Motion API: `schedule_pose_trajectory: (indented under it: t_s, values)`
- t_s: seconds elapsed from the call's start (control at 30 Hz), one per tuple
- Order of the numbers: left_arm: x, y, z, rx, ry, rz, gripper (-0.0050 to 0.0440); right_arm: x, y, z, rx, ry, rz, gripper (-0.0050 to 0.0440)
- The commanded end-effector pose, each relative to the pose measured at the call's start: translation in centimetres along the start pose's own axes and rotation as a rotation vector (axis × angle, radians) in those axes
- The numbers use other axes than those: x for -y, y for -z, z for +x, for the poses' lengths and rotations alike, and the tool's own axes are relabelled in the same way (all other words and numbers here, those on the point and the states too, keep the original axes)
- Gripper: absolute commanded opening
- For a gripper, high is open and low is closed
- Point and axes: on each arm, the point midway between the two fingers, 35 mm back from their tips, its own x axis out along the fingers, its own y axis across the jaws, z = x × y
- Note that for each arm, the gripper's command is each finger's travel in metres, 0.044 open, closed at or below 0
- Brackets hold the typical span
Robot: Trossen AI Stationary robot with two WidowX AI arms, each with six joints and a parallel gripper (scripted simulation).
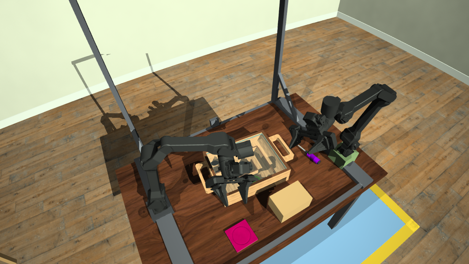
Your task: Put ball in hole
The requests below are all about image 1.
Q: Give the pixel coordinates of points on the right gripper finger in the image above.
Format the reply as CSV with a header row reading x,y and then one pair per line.
x,y
220,191
243,190

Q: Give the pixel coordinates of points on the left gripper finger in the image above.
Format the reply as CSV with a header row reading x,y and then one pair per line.
x,y
320,145
295,139

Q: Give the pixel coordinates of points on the pink square board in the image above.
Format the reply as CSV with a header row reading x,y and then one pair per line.
x,y
241,235

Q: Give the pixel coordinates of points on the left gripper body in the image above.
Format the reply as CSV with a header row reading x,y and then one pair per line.
x,y
313,134

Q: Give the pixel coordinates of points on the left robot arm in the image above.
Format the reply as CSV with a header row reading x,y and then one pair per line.
x,y
333,109

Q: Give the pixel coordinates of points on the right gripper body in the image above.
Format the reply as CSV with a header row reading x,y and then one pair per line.
x,y
225,179

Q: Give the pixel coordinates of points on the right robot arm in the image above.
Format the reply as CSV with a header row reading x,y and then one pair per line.
x,y
217,143

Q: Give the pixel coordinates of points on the tan rectangular block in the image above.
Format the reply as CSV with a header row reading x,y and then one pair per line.
x,y
289,201

